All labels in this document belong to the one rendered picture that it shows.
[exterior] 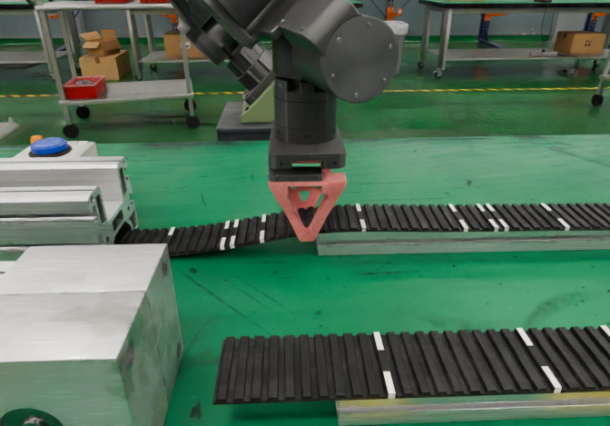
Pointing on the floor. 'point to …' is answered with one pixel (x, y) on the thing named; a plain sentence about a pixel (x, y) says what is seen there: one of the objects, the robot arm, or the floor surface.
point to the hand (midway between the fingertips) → (305, 220)
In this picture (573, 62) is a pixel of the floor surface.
